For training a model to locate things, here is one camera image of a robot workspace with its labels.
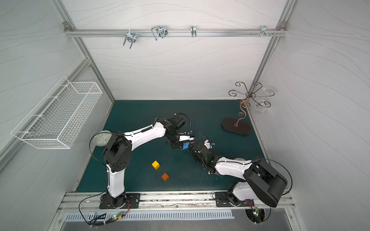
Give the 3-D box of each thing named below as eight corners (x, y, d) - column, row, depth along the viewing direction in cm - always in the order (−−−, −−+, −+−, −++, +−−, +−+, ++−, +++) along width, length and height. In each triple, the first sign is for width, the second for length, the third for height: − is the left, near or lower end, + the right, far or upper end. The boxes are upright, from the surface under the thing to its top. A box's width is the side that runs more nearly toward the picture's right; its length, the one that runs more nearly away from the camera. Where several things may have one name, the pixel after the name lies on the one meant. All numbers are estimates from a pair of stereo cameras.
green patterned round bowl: (95, 146, 96) (91, 142, 92) (101, 134, 102) (97, 130, 98) (111, 146, 96) (107, 142, 92) (116, 134, 102) (113, 130, 98)
